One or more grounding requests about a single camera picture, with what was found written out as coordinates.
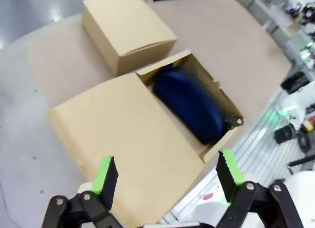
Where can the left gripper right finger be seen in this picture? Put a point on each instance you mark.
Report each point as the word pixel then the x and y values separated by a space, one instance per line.
pixel 231 178

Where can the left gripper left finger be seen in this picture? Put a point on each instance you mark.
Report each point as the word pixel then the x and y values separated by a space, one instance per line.
pixel 105 186

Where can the cardboard box with torn flap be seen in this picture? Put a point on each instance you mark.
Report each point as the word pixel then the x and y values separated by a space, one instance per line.
pixel 118 139

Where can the navy blue zipper pouch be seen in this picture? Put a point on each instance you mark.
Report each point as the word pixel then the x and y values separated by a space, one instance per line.
pixel 187 100

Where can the cardboard box with lid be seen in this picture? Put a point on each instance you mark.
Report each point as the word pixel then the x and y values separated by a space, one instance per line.
pixel 123 28

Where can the black equipment box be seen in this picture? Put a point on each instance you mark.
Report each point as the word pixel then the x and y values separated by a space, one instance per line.
pixel 295 82

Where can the small black device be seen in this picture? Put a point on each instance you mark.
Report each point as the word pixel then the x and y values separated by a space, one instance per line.
pixel 284 135

